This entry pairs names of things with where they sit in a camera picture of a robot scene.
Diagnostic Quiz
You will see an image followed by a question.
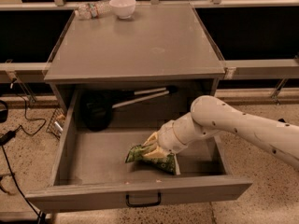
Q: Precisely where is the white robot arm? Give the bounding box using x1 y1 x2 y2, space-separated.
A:
144 95 299 169

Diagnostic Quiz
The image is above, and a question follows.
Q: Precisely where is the black drawer handle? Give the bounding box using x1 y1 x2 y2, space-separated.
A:
125 192 162 208

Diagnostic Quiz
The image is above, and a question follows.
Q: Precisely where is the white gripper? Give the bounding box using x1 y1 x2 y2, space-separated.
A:
143 120 187 159

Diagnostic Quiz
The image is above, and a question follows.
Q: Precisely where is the black cable with adapter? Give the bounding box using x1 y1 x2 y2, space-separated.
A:
0 91 48 224

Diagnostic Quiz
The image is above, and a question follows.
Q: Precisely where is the grey drawer cabinet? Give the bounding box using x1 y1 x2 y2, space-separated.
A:
43 2 226 114

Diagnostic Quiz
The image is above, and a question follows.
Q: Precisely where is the black ladle with metal handle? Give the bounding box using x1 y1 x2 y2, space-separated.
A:
80 85 178 132

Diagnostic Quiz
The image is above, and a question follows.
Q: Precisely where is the wire basket on floor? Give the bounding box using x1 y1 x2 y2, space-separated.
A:
47 108 65 139

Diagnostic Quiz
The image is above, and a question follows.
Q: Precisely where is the grey open top drawer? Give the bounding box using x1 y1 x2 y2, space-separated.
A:
26 89 252 213

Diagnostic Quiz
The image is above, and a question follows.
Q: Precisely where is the green jalapeno chip bag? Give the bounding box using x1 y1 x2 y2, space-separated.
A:
125 145 180 175

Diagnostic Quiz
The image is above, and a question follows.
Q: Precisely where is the white bowl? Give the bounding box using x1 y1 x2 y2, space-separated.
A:
109 0 136 19

